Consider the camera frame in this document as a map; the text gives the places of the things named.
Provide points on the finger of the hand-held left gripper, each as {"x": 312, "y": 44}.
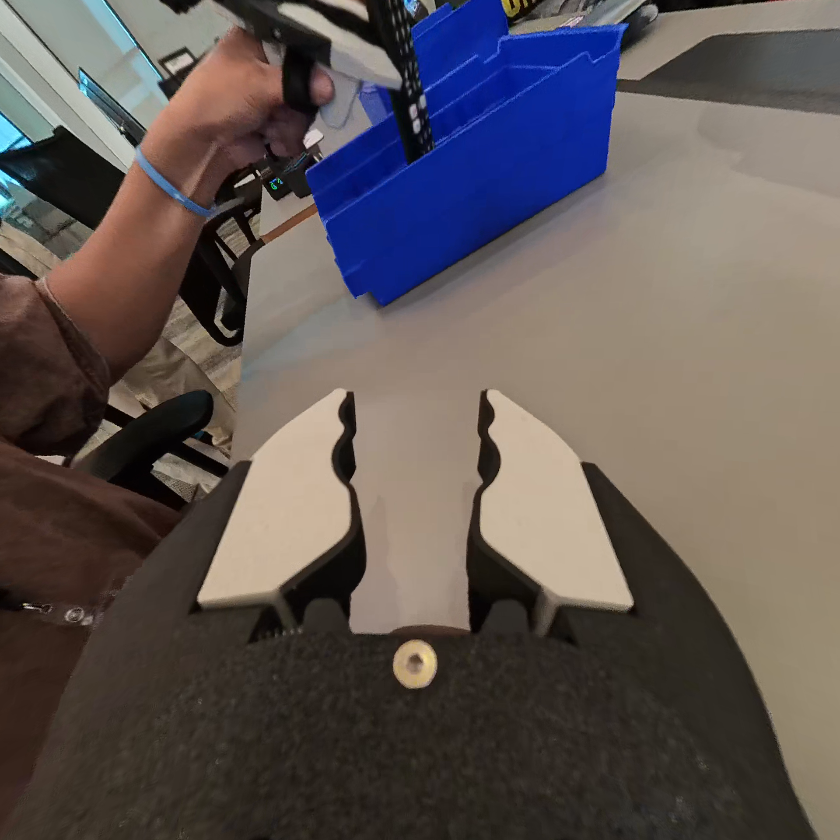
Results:
{"x": 315, "y": 13}
{"x": 361, "y": 65}

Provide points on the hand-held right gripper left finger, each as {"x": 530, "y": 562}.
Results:
{"x": 275, "y": 525}

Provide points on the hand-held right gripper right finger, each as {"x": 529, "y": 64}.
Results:
{"x": 551, "y": 525}

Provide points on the black remote control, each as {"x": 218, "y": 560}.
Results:
{"x": 410, "y": 98}

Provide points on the blue plastic bin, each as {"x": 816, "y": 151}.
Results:
{"x": 459, "y": 210}

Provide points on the person's left forearm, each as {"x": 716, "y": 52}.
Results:
{"x": 118, "y": 275}

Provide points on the grey desk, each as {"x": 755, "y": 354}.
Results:
{"x": 656, "y": 328}

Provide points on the person's left hand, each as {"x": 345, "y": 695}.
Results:
{"x": 216, "y": 111}

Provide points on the black device with green display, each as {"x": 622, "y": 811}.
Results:
{"x": 279, "y": 184}

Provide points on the black office chair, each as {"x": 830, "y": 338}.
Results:
{"x": 203, "y": 275}
{"x": 151, "y": 420}

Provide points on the blue wristband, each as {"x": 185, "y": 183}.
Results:
{"x": 172, "y": 190}

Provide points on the person in brown shirt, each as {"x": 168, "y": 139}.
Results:
{"x": 52, "y": 525}

